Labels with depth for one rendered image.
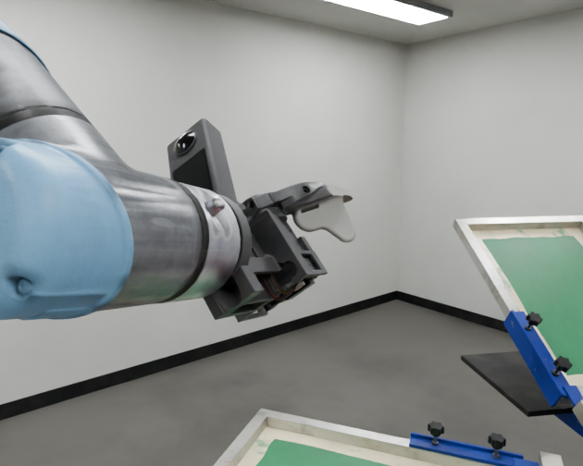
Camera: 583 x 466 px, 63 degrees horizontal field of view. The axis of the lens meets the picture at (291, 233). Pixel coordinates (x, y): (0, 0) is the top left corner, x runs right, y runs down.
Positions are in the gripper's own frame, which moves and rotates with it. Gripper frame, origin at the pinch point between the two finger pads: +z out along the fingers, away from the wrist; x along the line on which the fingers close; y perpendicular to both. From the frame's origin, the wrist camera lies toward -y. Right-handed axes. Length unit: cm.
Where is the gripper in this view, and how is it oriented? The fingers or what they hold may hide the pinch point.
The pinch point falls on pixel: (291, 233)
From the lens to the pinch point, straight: 51.4
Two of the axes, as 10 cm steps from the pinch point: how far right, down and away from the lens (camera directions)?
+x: 7.7, -5.7, -2.8
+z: 3.8, 0.5, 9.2
